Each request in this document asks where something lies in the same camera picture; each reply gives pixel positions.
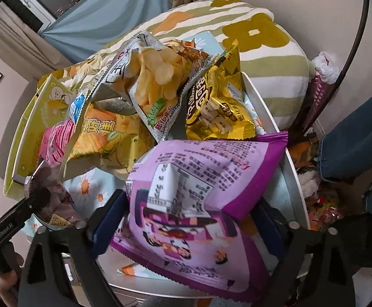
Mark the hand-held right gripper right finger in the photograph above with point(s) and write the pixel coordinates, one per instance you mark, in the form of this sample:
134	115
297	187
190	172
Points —
266	222

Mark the black metal pole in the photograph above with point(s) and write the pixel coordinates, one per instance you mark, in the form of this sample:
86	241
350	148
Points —
362	22

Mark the orange white snack packet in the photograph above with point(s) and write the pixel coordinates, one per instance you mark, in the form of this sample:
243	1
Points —
131	269

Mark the blue jeans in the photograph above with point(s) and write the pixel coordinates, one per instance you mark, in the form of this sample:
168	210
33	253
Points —
355	140

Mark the white potato chip bag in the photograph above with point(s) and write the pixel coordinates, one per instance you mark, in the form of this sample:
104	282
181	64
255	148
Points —
154	70

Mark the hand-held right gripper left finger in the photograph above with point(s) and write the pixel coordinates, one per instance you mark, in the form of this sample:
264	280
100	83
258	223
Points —
109	220

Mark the blue curtain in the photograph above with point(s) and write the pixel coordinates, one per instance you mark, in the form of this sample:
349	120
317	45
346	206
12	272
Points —
109	12

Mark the gold yellow snack bag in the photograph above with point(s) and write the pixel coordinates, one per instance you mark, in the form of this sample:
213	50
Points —
218	102

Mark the yellow orange chip bag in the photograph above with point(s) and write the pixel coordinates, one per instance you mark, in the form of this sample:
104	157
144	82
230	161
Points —
109	137

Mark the white plastic bag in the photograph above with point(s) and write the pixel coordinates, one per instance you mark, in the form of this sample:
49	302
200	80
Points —
325	65

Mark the person's left hand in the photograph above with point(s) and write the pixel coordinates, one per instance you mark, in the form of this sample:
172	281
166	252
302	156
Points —
3	281

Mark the mauve snack packet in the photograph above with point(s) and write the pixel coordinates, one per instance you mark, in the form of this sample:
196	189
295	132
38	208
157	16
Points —
47	174

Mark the green bear print box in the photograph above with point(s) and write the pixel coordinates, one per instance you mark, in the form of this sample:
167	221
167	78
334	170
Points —
23	140

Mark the pink white candy bag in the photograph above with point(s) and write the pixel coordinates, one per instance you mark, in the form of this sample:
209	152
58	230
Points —
58	140

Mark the small blue white packet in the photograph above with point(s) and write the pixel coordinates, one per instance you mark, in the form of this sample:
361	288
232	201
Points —
79	107

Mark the striped flower blanket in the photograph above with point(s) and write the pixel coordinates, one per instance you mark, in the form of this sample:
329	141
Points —
269	70

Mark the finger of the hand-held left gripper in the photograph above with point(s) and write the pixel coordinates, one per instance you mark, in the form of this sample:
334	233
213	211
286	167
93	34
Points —
35	203

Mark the dark cloth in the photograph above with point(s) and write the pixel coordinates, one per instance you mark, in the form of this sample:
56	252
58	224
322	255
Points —
365	230

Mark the colourful clutter pile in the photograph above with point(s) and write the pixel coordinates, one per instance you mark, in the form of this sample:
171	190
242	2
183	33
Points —
314	179

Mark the maroon patterned bag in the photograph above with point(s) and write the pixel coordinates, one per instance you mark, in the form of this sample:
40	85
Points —
317	99

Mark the purple snack bag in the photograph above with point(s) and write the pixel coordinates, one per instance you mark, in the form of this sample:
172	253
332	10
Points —
189	172

